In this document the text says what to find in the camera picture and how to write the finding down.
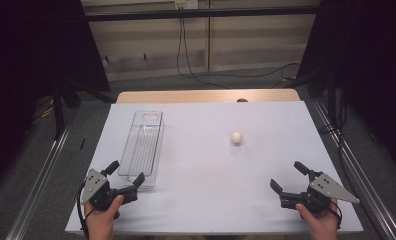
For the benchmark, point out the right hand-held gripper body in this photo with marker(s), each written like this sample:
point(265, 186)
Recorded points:
point(319, 195)

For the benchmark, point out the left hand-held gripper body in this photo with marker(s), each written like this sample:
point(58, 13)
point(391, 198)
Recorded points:
point(101, 193)

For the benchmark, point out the clear plastic egg container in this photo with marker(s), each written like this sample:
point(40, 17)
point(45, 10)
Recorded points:
point(142, 146)

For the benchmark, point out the white egg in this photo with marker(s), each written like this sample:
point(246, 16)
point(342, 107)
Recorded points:
point(236, 137)

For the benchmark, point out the person's left hand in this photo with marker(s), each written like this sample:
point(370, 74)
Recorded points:
point(101, 223)

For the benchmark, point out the person's right hand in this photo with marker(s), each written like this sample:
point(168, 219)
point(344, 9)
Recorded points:
point(322, 225)

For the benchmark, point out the white table cover sheet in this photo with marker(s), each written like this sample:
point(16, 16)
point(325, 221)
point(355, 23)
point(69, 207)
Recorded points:
point(202, 186)

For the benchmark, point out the black stand leg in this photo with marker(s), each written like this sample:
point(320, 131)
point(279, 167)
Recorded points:
point(58, 116)

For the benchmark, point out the dark round table grommet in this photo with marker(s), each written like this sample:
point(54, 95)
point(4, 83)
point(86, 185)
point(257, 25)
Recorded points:
point(242, 100)

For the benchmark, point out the wooden table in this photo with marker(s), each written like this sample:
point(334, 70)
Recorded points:
point(192, 96)

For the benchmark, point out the black curtain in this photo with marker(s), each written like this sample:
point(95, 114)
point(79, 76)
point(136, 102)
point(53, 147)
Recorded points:
point(369, 66)
point(26, 66)

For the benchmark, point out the black horizontal crossbar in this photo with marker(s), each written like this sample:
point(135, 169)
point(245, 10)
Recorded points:
point(202, 13)

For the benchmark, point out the aluminium floor rail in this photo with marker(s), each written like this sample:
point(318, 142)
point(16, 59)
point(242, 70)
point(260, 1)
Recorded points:
point(36, 186)
point(362, 180)

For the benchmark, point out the white wall power outlet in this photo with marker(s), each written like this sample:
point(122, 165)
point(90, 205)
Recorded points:
point(186, 4)

